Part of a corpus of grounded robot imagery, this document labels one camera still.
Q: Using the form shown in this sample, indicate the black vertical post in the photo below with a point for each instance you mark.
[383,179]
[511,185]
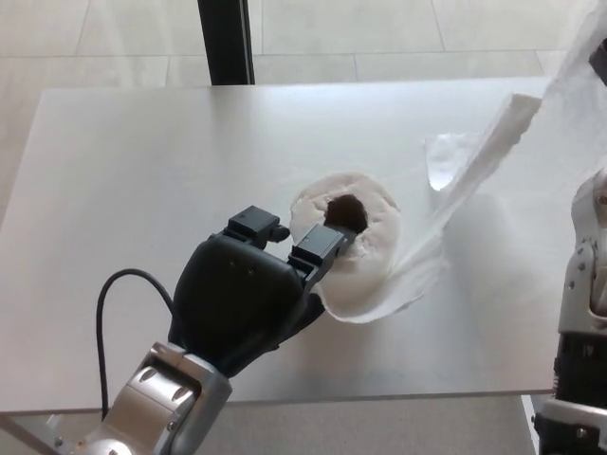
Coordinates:
[227,42]

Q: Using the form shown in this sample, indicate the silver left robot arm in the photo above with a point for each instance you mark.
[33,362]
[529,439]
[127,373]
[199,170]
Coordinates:
[161,403]

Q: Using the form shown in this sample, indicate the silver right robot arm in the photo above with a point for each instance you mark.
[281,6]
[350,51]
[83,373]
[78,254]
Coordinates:
[583,265]

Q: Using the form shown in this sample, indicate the white metal table leg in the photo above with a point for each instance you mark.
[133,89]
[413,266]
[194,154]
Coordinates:
[530,424]

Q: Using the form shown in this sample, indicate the white toilet paper roll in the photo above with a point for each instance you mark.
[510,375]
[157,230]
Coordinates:
[370,265]

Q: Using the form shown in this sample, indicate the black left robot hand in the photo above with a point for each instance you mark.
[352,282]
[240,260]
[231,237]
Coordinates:
[237,298]

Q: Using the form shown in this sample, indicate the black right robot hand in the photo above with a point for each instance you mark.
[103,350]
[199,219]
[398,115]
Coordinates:
[601,59]

